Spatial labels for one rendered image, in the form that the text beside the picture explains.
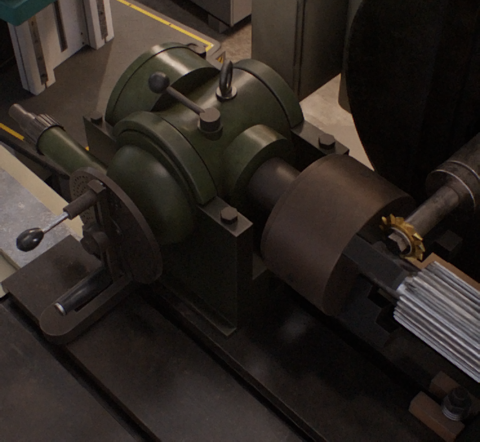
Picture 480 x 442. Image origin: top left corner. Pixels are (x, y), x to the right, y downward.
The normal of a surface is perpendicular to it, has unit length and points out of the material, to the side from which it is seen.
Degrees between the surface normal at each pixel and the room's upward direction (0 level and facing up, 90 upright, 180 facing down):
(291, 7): 90
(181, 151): 28
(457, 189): 90
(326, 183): 5
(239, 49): 0
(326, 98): 0
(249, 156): 20
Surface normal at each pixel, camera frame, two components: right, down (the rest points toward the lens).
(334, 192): -0.11, -0.56
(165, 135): 0.12, -0.55
